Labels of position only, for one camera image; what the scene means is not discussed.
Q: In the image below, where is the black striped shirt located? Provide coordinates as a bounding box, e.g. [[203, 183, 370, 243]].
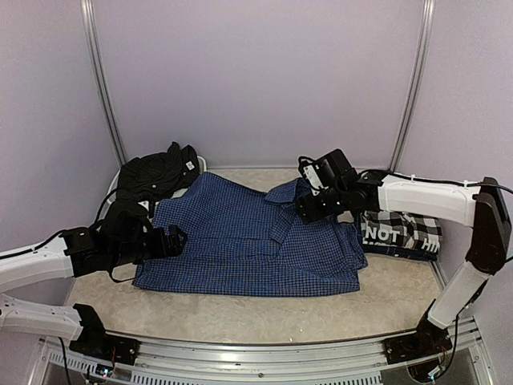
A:
[[115, 142, 200, 202]]

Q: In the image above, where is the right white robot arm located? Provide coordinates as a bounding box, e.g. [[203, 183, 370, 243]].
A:
[[296, 169, 512, 356]]

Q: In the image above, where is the right aluminium frame post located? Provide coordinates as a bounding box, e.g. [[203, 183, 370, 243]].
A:
[[387, 0, 436, 172]]

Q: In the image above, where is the front aluminium rail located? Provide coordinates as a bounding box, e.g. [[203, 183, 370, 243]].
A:
[[38, 316, 494, 385]]

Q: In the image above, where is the white plastic basket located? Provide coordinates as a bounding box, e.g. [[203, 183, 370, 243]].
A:
[[107, 156, 208, 205]]

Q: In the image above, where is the blue checked long sleeve shirt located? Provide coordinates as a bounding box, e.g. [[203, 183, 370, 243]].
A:
[[134, 172, 368, 298]]

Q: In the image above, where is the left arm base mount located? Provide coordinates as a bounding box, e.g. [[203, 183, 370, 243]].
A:
[[69, 328, 140, 366]]

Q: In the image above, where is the aluminium frame post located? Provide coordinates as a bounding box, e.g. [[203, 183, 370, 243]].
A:
[[79, 0, 128, 167], [387, 0, 436, 172]]

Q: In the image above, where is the black white plaid folded shirt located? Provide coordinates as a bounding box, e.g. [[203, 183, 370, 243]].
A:
[[354, 211, 442, 261]]

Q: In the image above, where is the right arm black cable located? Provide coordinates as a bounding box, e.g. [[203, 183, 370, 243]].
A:
[[408, 320, 460, 380]]

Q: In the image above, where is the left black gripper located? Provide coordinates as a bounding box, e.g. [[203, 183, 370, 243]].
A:
[[110, 224, 188, 268]]

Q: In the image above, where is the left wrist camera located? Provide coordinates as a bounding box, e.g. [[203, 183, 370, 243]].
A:
[[139, 201, 157, 218]]

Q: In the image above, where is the left aluminium frame post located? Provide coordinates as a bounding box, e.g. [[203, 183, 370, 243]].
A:
[[79, 0, 128, 167]]

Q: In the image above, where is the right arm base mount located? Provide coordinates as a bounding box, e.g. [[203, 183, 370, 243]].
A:
[[383, 326, 453, 364]]

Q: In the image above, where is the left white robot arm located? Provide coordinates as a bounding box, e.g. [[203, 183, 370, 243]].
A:
[[1, 202, 188, 357]]

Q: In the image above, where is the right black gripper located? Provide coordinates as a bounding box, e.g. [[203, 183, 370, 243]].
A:
[[296, 185, 349, 224]]

